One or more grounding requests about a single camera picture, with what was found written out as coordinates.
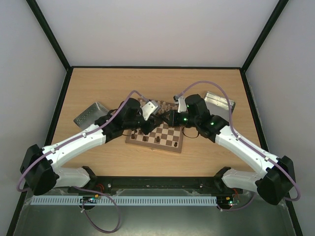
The silver tin lid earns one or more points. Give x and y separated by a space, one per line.
90 115

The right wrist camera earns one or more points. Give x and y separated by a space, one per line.
180 102

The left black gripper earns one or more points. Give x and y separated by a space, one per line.
150 127

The light blue cable duct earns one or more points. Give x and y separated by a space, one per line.
125 201

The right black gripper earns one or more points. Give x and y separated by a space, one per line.
171 118

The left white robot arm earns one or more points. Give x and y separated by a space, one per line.
42 167

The black enclosure frame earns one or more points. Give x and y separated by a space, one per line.
276 13

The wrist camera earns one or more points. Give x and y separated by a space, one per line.
180 102
150 108

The wooden chess board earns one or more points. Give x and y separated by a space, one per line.
168 136

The black mounting rail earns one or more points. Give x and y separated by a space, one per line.
203 185

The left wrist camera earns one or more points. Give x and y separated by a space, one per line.
150 108

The gold tin box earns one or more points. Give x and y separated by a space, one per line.
217 105

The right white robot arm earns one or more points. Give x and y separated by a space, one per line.
272 177

